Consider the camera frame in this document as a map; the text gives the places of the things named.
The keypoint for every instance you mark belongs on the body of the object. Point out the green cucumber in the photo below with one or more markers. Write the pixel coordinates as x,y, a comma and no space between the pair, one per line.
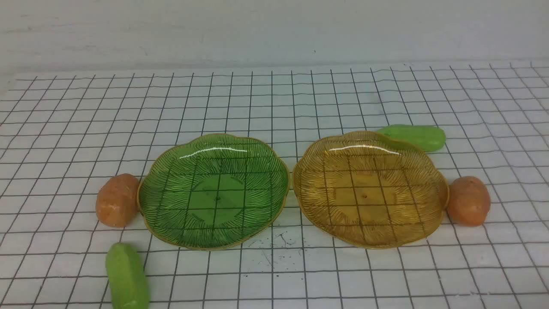
128,283
427,138

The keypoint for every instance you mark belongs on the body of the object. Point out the orange potato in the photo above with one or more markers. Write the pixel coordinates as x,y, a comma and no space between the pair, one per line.
469,201
116,204

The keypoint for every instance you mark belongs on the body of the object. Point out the green glass plate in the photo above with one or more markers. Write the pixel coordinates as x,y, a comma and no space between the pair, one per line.
213,192

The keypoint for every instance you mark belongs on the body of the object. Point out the amber glass plate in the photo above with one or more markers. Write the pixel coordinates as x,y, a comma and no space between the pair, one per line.
369,190

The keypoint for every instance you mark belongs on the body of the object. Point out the white grid table mat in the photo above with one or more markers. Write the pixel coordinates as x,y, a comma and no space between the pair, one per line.
63,135

